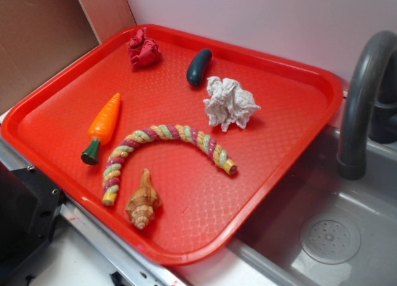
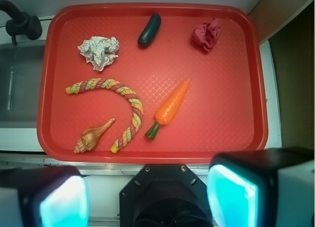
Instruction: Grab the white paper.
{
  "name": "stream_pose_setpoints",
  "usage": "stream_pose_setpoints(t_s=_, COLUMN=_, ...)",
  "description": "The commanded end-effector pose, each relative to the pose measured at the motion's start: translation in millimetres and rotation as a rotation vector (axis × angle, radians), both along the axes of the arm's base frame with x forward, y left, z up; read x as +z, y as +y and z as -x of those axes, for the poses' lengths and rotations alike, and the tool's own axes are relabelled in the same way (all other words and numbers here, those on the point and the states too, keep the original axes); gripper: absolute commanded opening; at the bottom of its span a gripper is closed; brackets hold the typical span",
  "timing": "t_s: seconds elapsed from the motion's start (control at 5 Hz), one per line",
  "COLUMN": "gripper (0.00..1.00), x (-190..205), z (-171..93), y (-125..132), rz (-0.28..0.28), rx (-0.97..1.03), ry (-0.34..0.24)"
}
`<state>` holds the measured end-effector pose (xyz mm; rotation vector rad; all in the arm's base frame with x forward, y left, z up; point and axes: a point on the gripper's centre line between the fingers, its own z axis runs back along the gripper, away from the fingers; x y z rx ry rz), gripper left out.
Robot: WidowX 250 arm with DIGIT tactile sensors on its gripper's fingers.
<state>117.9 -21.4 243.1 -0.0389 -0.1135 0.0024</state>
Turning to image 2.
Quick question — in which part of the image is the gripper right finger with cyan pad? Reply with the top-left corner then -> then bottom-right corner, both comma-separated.
207,147 -> 315,227

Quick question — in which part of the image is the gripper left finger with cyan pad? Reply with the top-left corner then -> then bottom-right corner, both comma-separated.
0,166 -> 90,227

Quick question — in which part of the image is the crumpled white paper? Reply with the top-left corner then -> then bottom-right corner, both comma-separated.
77,36 -> 120,72

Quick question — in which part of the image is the crumpled red paper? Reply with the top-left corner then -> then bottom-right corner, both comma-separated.
191,18 -> 221,53

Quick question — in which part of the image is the golden conch shell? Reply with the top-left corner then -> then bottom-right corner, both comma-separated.
73,118 -> 116,154

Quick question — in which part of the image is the orange toy carrot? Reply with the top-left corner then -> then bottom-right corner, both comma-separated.
145,79 -> 190,141

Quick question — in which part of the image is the steel sink basin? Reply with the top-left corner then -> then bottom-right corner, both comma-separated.
0,40 -> 46,128

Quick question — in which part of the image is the red plastic tray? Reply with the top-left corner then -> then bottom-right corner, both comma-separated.
37,3 -> 268,163

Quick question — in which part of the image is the black faucet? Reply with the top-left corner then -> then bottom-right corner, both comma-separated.
0,0 -> 42,46

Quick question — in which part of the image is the dark green cucumber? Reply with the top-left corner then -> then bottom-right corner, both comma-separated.
137,13 -> 161,46

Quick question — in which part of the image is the multicoloured twisted rope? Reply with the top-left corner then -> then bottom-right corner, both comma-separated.
65,78 -> 145,154

